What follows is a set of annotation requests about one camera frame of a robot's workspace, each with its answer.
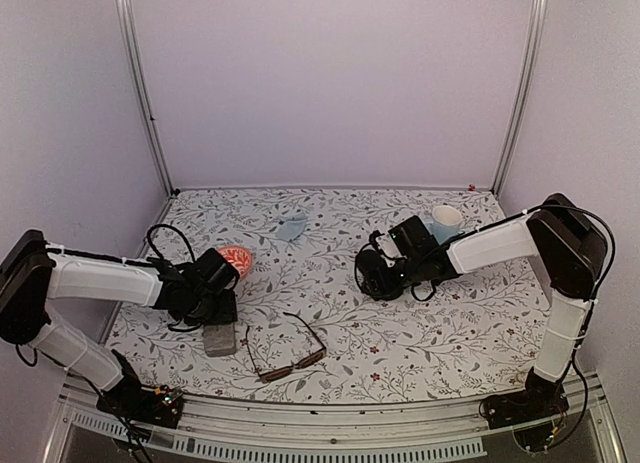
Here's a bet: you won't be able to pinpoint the front aluminium rail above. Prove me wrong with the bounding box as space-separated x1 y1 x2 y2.
44 367 626 463

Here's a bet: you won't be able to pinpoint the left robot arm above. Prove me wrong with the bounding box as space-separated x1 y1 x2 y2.
1 229 240 417

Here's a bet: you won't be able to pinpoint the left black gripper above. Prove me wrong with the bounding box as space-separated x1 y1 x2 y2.
184 288 238 326

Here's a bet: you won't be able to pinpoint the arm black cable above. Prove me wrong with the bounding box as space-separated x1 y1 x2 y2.
409 205 617 304
145 223 199 269

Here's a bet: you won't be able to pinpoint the right aluminium frame post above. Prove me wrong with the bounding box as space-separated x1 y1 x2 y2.
491 0 548 198

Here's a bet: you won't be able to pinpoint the red patterned bowl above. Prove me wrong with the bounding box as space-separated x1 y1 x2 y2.
217 245 253 279

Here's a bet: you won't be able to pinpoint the brown sunglasses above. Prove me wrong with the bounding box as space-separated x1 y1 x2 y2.
242 312 328 384

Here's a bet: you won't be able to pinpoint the aluminium frame post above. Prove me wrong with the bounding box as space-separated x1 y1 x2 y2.
115 0 175 198
491 0 548 198

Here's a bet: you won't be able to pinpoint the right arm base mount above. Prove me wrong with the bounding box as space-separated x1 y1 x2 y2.
478 371 569 453

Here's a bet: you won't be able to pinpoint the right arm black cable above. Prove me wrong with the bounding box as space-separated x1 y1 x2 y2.
409 205 617 304

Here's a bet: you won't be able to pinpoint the floral tablecloth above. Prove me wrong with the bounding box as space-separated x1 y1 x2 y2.
106 189 550 404

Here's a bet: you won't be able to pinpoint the black glasses case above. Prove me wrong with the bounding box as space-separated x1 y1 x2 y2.
355 247 386 300

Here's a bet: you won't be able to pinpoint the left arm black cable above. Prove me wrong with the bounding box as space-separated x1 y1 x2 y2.
145 223 199 269

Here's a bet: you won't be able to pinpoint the light blue mug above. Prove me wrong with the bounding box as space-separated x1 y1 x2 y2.
426 205 464 243

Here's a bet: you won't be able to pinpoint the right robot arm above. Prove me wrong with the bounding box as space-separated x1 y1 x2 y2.
354 193 615 419

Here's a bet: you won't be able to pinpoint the left aluminium frame post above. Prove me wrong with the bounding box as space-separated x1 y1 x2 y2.
115 0 175 198

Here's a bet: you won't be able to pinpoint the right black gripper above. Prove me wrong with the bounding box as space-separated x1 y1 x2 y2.
362 255 424 302

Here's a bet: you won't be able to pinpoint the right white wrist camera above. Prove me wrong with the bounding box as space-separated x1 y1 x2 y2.
369 230 403 261

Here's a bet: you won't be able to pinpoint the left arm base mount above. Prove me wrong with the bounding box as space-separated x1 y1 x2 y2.
96 381 184 429

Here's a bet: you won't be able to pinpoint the grey glasses case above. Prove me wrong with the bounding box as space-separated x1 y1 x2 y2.
203 323 236 358

